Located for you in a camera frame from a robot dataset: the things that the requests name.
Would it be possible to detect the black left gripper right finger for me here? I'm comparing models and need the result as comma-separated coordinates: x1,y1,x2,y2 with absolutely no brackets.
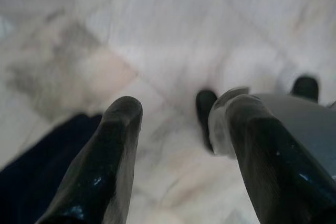
208,87,336,224

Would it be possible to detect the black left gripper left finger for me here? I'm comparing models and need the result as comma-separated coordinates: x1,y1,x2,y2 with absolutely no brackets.
34,95,144,224

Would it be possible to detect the navy blue shirt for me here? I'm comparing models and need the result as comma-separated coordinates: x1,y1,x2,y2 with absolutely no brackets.
0,113,106,224

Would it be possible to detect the black robot foot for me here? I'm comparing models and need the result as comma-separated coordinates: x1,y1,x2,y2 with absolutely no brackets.
290,75,320,103
195,89,219,154

